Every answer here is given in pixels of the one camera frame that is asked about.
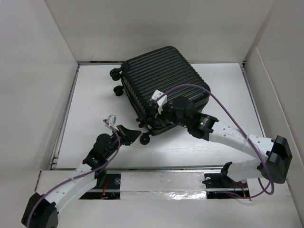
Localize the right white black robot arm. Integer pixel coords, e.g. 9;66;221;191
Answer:
155;96;293;187

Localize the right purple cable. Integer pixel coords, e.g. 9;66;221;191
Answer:
159;84;276;199

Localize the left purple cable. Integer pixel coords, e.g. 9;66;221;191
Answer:
25;118;121;228

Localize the silver aluminium rail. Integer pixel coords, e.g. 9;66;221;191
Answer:
46;162;276;172

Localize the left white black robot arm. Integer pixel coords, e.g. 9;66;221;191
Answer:
21;125;142;228

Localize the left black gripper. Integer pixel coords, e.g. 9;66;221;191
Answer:
104;125;140;159

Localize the black hard-shell suitcase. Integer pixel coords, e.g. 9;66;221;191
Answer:
110;46;210;145

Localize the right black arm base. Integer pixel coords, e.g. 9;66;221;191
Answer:
202;173;250;200

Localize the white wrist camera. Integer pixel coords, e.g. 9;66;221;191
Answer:
150;90;168;114
103;114;117;129

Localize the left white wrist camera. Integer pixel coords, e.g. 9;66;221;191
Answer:
103;114;117;129

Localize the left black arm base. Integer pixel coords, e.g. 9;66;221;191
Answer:
80;173;121;200

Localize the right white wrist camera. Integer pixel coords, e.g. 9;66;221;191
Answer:
150;90;168;114

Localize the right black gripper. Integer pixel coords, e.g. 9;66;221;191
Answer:
150;103;189;128

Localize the purple cable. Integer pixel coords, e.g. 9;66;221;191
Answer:
159;84;276;199
25;118;121;228

